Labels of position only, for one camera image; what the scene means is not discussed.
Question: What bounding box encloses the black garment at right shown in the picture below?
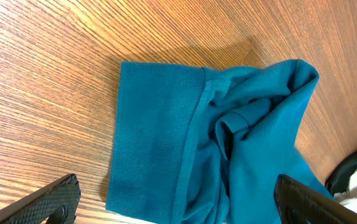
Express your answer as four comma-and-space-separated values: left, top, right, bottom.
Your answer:
325, 150, 357, 195

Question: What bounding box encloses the dark blue shirt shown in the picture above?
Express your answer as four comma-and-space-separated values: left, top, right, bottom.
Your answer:
106, 60, 328, 223

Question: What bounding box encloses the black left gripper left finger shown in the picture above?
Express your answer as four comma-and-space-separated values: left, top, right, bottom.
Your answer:
0, 174, 81, 224

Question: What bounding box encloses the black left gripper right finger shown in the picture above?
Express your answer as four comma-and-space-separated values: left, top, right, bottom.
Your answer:
274, 174, 357, 224

